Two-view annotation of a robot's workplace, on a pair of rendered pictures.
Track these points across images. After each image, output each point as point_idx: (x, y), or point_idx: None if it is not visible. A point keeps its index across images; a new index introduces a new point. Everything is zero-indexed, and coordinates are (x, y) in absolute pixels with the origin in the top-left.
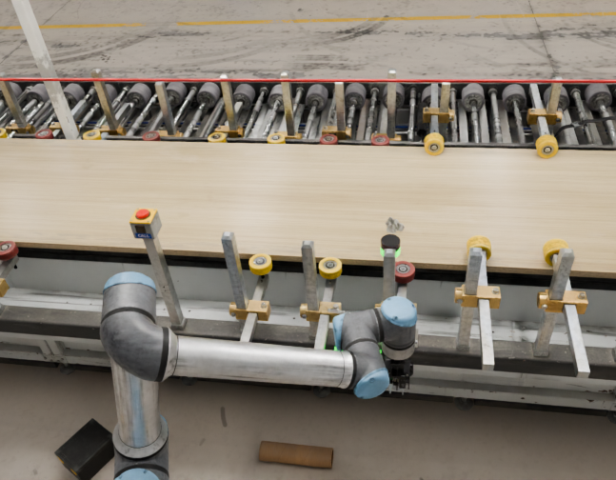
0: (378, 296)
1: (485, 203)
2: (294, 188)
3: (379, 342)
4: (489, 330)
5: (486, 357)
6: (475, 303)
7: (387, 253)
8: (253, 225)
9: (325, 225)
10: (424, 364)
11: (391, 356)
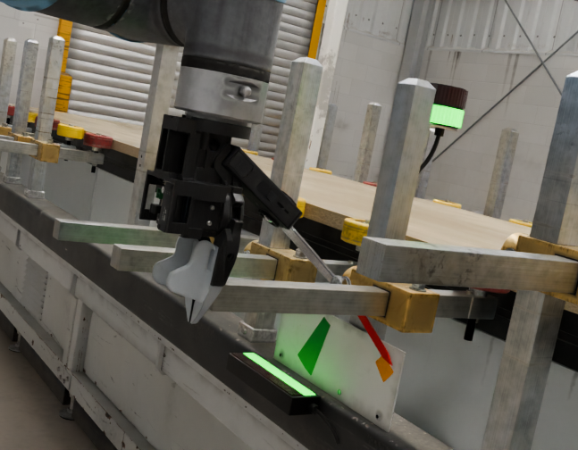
0: (437, 382)
1: None
2: (467, 224)
3: (161, 16)
4: (491, 253)
5: (389, 240)
6: None
7: (407, 79)
8: (346, 203)
9: (443, 231)
10: None
11: (175, 95)
